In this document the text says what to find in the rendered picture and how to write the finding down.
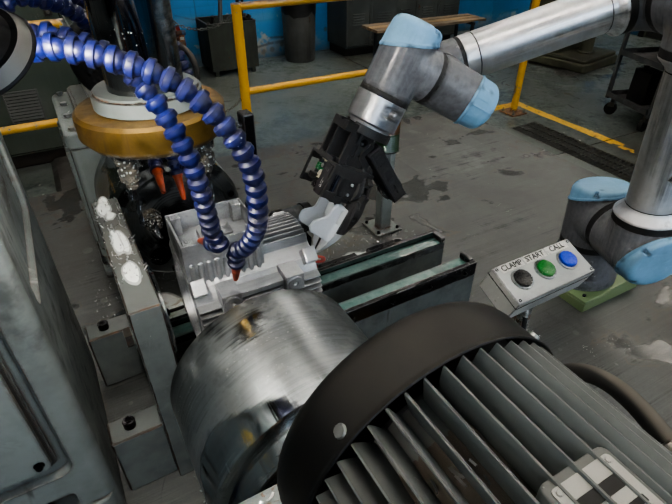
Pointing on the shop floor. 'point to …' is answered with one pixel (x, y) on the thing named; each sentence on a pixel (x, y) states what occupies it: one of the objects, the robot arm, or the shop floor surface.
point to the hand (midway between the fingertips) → (322, 245)
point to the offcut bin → (215, 60)
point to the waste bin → (299, 32)
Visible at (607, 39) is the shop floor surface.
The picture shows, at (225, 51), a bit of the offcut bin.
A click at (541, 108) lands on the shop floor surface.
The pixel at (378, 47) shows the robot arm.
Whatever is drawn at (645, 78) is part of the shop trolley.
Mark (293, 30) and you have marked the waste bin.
